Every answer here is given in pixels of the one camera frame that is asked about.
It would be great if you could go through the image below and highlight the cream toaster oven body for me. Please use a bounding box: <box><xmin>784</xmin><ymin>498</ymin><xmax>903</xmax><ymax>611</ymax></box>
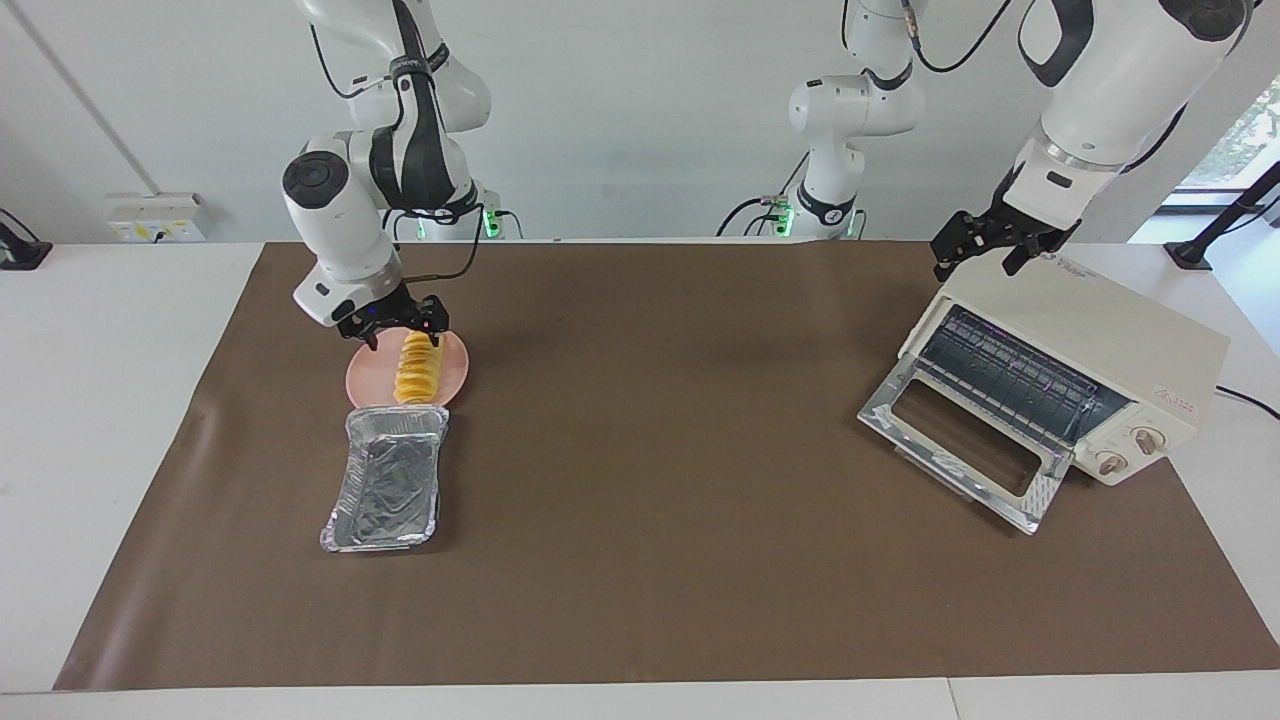
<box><xmin>898</xmin><ymin>248</ymin><xmax>1231</xmax><ymax>488</ymax></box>

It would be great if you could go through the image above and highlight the silver foil tray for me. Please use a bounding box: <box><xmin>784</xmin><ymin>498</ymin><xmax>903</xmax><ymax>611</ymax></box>
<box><xmin>319</xmin><ymin>403</ymin><xmax>450</xmax><ymax>554</ymax></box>

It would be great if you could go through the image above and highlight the black table clamp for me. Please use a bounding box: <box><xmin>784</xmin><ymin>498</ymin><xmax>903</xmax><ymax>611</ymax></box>
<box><xmin>0</xmin><ymin>208</ymin><xmax>53</xmax><ymax>271</ymax></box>

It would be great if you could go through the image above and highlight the pink round plate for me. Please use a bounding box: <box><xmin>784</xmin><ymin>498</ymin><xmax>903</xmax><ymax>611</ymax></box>
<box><xmin>346</xmin><ymin>326</ymin><xmax>471</xmax><ymax>410</ymax></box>

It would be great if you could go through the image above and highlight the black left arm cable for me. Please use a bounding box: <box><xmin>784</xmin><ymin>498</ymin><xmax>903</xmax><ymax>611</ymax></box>
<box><xmin>900</xmin><ymin>0</ymin><xmax>1013</xmax><ymax>74</ymax></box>

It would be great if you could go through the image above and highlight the brown table mat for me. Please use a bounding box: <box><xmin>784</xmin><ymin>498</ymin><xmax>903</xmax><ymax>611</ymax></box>
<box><xmin>53</xmin><ymin>240</ymin><xmax>1280</xmax><ymax>693</ymax></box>

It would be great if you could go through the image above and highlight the window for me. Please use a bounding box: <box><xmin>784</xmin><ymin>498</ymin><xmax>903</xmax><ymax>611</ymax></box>
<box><xmin>1175</xmin><ymin>75</ymin><xmax>1280</xmax><ymax>206</ymax></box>

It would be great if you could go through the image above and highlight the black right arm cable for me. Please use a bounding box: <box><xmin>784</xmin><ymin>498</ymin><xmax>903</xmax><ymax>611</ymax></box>
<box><xmin>385</xmin><ymin>205</ymin><xmax>488</xmax><ymax>283</ymax></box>

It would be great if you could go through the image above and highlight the black oven power cable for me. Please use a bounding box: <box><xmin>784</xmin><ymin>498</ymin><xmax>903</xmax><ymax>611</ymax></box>
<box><xmin>1215</xmin><ymin>385</ymin><xmax>1280</xmax><ymax>421</ymax></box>

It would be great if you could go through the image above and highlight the metal oven rack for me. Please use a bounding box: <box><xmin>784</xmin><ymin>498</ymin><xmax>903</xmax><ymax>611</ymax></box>
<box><xmin>915</xmin><ymin>305</ymin><xmax>1131</xmax><ymax>451</ymax></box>

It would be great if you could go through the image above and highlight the silver glass oven door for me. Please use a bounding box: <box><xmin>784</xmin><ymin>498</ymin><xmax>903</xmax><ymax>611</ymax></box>
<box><xmin>857</xmin><ymin>355</ymin><xmax>1077</xmax><ymax>536</ymax></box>

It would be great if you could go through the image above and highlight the yellow twisted bread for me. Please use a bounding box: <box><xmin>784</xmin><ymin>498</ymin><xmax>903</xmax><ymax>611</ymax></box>
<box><xmin>393</xmin><ymin>330</ymin><xmax>445</xmax><ymax>407</ymax></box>

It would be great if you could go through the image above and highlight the black arm base cable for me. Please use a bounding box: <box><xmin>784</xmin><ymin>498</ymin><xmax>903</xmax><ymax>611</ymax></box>
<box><xmin>716</xmin><ymin>152</ymin><xmax>813</xmax><ymax>238</ymax></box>

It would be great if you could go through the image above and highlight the white wall socket box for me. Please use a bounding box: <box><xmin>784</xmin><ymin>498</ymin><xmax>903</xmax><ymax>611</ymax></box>
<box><xmin>107</xmin><ymin>193</ymin><xmax>213</xmax><ymax>244</ymax></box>

